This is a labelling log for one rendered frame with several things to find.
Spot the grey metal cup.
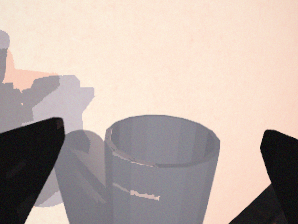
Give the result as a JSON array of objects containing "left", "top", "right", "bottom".
[{"left": 104, "top": 113, "right": 221, "bottom": 224}]

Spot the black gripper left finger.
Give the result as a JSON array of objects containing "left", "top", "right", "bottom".
[{"left": 0, "top": 116, "right": 65, "bottom": 224}]

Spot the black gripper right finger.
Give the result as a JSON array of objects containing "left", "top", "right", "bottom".
[{"left": 261, "top": 129, "right": 298, "bottom": 224}]

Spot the grey metal post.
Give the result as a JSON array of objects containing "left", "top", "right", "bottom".
[{"left": 53, "top": 129, "right": 108, "bottom": 224}]

